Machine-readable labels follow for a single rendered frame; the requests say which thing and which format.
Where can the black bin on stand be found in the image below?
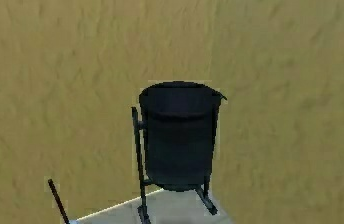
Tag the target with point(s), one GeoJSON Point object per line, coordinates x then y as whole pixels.
{"type": "Point", "coordinates": [179, 140]}

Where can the thin black stick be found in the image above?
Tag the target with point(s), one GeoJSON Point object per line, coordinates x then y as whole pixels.
{"type": "Point", "coordinates": [58, 201]}

